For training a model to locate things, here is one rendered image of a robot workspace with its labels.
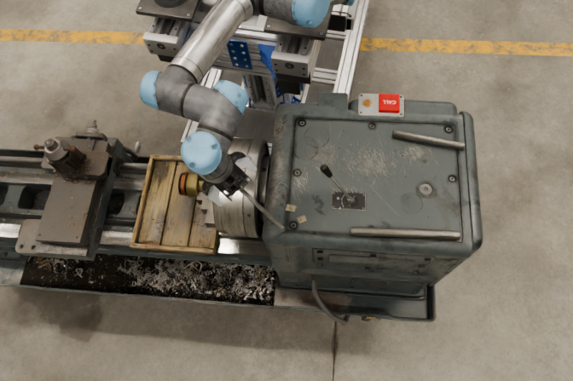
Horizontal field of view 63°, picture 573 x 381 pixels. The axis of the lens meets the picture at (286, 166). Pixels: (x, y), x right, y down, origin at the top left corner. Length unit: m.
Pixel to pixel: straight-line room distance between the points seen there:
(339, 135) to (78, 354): 1.88
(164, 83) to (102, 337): 1.91
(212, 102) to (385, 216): 0.59
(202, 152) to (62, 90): 2.57
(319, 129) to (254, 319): 1.36
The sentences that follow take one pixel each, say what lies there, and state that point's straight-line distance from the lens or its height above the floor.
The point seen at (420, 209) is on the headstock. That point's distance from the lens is 1.32.
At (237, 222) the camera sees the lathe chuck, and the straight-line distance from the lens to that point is 1.40.
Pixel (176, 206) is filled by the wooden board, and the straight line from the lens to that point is 1.76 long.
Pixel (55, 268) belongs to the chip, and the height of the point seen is 0.54.
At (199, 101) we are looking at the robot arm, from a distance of 0.95.
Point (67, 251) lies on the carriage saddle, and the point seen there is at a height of 0.93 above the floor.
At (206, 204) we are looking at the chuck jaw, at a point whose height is 1.10.
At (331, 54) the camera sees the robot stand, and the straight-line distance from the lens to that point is 2.85.
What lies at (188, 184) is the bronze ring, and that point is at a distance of 1.52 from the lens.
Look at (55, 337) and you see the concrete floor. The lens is 2.83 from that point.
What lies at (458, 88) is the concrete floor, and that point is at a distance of 3.07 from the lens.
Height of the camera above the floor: 2.47
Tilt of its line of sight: 66 degrees down
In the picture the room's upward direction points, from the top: 10 degrees counter-clockwise
